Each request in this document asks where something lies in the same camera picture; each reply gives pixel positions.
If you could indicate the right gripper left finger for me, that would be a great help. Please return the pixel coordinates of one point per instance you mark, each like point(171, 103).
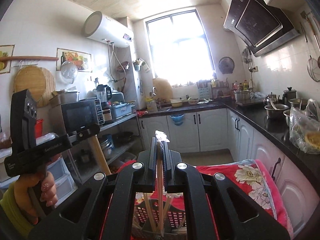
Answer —
point(103, 207)

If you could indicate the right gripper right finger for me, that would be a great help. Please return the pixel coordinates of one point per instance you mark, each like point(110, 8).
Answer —
point(229, 201)

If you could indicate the green sleeve left forearm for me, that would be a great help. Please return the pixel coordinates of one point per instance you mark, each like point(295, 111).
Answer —
point(13, 203)

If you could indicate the left hand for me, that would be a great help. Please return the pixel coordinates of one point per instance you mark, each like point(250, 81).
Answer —
point(31, 189)

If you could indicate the black perforated utensil basket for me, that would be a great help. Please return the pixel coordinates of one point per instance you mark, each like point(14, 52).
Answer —
point(175, 225)

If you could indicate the red floral tablecloth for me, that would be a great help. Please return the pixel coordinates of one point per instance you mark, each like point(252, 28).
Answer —
point(242, 200)

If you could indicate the white lower cabinets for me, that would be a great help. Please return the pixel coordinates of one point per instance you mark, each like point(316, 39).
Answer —
point(221, 129)

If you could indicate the black microwave oven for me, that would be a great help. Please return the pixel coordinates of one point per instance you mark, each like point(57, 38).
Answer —
point(68, 118)

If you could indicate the blue grey storage bin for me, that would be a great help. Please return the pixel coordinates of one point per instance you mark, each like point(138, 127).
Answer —
point(120, 110)

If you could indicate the blue bowl on cabinet door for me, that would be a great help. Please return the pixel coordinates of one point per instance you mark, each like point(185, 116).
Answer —
point(177, 119)

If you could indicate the round wooden cutting board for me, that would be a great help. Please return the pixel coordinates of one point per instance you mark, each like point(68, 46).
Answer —
point(39, 81)

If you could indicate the black blender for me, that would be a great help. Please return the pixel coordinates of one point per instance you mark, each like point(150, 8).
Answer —
point(104, 94)

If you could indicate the steel pot on stove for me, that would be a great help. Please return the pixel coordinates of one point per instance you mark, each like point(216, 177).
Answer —
point(277, 112)

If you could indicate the plastic bag on counter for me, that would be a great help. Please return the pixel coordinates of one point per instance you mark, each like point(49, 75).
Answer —
point(304, 127)

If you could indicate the black kettle on stove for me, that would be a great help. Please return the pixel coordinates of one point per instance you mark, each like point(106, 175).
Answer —
point(289, 94)

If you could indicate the white water heater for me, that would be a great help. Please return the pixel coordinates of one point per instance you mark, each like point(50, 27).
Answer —
point(105, 29)

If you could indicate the black range hood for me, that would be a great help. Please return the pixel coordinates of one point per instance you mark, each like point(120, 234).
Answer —
point(263, 28)

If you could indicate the round wall fan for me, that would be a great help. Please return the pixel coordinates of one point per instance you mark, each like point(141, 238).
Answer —
point(226, 65)

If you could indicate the wire strainer on wall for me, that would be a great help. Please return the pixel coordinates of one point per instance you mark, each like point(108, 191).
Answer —
point(313, 69)

